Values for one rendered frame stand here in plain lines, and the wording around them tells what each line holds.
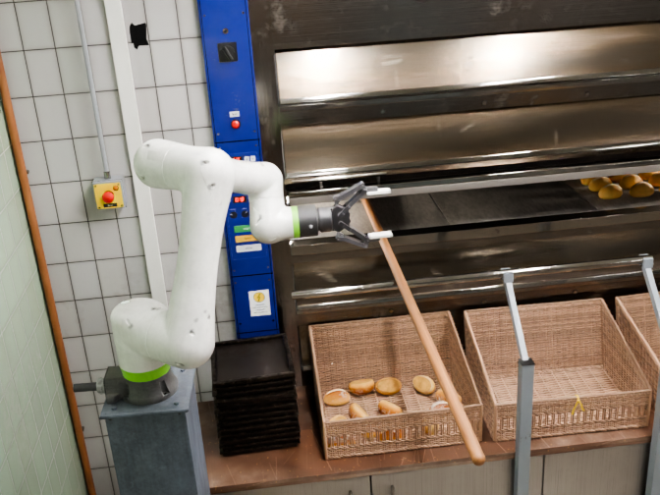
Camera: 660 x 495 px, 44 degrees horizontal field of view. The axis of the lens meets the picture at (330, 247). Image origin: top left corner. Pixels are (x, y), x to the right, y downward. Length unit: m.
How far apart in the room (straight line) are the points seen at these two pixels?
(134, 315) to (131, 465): 0.41
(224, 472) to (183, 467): 0.68
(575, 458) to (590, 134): 1.14
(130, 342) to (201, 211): 0.38
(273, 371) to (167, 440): 0.75
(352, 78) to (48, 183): 1.10
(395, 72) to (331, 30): 0.26
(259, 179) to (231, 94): 0.56
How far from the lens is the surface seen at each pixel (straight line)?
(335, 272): 3.06
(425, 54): 2.87
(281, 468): 2.86
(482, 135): 2.97
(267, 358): 2.89
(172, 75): 2.81
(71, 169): 2.93
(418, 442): 2.92
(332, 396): 3.09
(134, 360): 2.08
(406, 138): 2.91
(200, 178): 1.88
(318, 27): 2.79
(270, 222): 2.30
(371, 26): 2.81
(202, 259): 1.91
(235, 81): 2.77
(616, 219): 3.27
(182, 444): 2.16
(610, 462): 3.09
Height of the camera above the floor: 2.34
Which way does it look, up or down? 23 degrees down
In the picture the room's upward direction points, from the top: 4 degrees counter-clockwise
